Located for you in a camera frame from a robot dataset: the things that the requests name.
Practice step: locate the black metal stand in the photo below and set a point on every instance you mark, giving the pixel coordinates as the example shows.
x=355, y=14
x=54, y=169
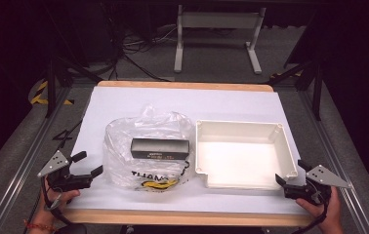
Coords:
x=317, y=91
x=51, y=87

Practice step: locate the person's left hand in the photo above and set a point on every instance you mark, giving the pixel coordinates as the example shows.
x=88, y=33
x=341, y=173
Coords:
x=54, y=204

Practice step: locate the aluminium rail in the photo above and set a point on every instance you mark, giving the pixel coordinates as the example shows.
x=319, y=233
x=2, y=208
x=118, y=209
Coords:
x=26, y=159
x=332, y=152

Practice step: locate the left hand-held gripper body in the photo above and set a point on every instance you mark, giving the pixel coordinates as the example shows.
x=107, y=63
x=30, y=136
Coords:
x=55, y=162

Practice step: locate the white plastic tray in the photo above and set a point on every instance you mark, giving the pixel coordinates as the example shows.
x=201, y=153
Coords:
x=237, y=159

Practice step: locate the person's right hand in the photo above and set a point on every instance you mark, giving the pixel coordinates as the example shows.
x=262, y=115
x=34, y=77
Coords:
x=330, y=217

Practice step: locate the white paper sheet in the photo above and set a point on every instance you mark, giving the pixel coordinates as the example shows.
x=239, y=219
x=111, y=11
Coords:
x=185, y=104

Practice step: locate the black rectangular box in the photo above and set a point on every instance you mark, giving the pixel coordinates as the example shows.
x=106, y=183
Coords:
x=159, y=148

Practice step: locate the yellow and black floor tape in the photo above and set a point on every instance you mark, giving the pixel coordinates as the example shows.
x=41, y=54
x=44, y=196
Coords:
x=39, y=97

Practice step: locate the white metal table frame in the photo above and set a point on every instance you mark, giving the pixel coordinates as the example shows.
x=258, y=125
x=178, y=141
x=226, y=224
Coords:
x=218, y=20

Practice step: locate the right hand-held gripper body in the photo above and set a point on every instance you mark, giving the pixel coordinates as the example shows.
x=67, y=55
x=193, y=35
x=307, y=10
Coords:
x=325, y=178

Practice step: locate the clear plastic bag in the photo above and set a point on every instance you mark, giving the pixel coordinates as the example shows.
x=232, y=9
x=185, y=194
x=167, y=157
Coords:
x=120, y=162

